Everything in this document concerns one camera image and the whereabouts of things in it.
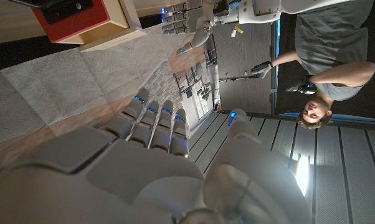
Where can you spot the black metal rod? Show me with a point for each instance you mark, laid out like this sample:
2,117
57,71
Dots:
237,77

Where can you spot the red front wooden drawer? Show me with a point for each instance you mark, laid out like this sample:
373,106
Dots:
75,28

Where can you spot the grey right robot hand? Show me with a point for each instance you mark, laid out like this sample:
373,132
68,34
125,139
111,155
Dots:
119,180

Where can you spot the light wooden slot box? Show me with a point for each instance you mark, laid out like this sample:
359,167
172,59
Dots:
119,39

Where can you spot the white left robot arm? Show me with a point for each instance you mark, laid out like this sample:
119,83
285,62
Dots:
262,12

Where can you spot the person's right forearm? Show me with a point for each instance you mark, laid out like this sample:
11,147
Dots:
343,74

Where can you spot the person's right gloved hand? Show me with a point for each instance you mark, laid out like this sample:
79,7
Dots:
304,86

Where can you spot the person's left forearm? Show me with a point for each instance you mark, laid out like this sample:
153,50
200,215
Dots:
285,58

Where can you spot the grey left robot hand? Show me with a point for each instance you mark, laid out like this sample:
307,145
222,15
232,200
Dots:
198,18

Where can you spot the person grey shirt blue jeans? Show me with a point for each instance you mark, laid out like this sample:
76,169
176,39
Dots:
330,37

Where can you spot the person's left gloved hand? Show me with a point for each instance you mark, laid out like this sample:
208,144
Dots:
262,69

